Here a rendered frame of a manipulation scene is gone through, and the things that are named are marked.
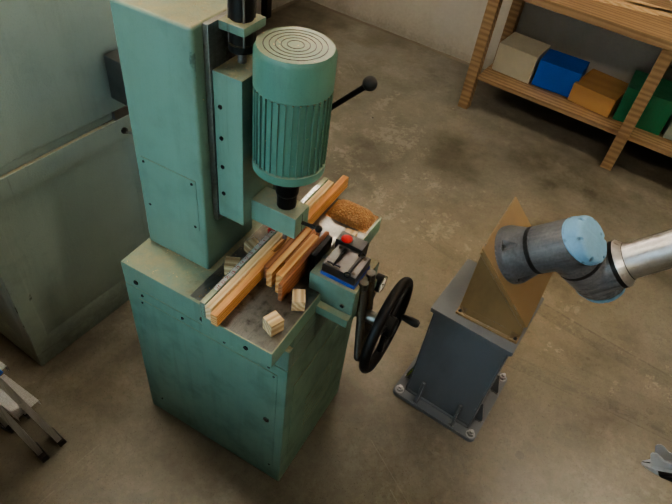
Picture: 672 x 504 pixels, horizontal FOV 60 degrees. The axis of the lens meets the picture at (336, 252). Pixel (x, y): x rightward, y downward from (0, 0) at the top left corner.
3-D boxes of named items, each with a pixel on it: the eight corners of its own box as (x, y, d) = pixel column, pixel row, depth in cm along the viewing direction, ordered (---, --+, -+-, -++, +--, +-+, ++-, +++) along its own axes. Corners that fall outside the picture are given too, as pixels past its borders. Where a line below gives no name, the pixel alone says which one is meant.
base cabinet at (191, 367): (278, 484, 206) (287, 375, 155) (151, 404, 222) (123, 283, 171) (339, 390, 235) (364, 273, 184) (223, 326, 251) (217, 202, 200)
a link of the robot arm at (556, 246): (529, 216, 178) (585, 202, 166) (556, 243, 187) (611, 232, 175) (524, 258, 171) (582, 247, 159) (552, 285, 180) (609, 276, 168)
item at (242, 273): (212, 321, 142) (211, 309, 138) (205, 318, 142) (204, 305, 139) (332, 194, 180) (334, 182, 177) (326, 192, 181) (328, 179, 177)
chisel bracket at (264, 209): (293, 243, 151) (295, 220, 145) (249, 222, 155) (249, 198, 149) (308, 228, 156) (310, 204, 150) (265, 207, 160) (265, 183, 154)
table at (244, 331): (303, 388, 138) (305, 374, 134) (201, 330, 147) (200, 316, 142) (406, 242, 177) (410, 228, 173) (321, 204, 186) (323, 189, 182)
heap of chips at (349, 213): (365, 233, 170) (367, 224, 167) (324, 214, 173) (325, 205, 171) (378, 217, 175) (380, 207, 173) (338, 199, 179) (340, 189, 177)
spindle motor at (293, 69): (300, 199, 132) (310, 74, 110) (237, 170, 137) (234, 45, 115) (337, 161, 143) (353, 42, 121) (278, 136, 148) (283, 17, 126)
